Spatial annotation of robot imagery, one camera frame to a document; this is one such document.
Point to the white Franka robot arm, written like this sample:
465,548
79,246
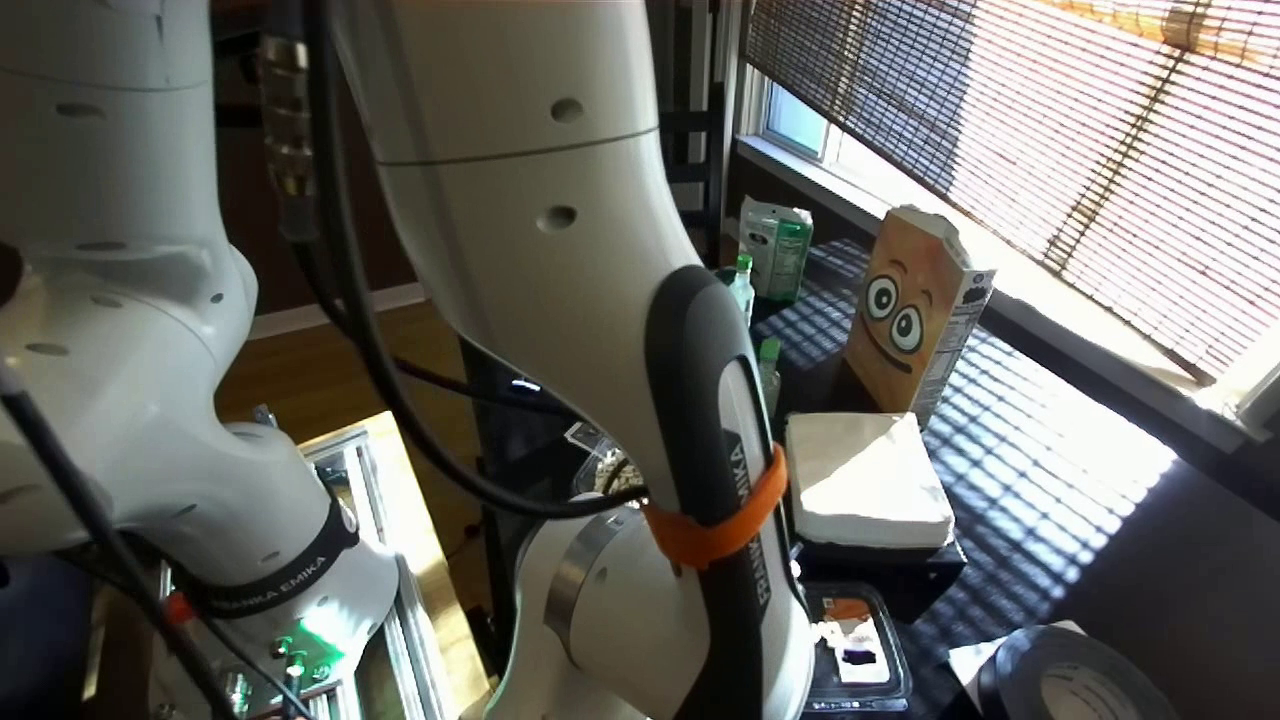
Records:
507,132

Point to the blue snack bar wrapper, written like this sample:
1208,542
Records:
525,385

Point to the white bottle green cap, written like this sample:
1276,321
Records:
740,286

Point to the clear bottle green cap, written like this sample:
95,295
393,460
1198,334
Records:
768,360

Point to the black wooden chair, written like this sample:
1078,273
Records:
694,122

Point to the white napkin stack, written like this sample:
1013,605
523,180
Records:
864,480

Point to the brown paper bag with face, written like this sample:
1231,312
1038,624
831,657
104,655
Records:
907,321

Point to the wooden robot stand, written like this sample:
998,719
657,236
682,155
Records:
427,563

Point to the large window blind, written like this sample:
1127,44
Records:
1066,132

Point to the grey duct tape roll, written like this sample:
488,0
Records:
1013,663

